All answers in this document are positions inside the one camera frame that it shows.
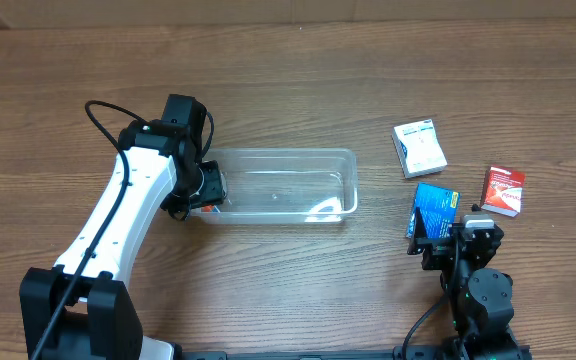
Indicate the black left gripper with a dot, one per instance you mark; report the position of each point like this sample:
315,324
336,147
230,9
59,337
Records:
214,186

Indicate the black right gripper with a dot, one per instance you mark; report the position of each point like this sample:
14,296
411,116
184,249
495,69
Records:
433,252

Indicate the orange tube white cap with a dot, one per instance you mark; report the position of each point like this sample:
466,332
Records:
210,209

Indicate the blue medicine box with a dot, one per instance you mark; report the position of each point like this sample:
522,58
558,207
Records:
438,207

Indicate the clear plastic container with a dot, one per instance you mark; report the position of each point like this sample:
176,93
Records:
285,186

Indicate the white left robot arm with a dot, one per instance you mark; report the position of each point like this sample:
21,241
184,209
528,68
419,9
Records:
81,308

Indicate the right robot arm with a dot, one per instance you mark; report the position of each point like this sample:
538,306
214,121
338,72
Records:
480,298

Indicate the white medicine box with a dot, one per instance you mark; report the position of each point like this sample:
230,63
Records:
418,148

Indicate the red medicine box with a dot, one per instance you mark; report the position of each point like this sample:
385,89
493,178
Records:
502,191

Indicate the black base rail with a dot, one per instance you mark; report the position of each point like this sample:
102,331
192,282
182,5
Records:
308,355

